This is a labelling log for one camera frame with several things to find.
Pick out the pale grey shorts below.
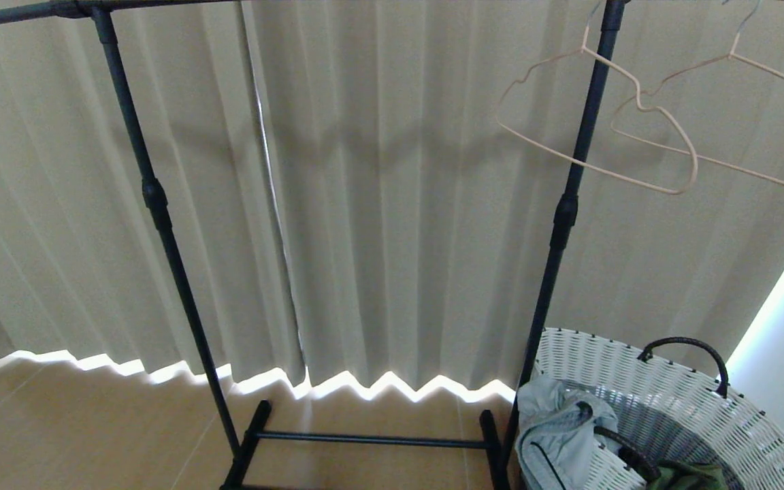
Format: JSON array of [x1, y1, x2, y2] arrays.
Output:
[[514, 374, 623, 490]]

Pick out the green long-sleeved shirt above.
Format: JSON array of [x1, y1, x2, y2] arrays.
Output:
[[645, 460, 731, 490]]

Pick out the pink clothes hanger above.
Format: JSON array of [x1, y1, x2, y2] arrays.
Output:
[[496, 0, 699, 196], [610, 0, 784, 201]]

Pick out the white laundry basket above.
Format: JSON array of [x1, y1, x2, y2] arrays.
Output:
[[516, 327, 784, 490]]

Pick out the beige curtain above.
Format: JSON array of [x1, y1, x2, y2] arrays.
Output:
[[0, 0, 784, 409]]

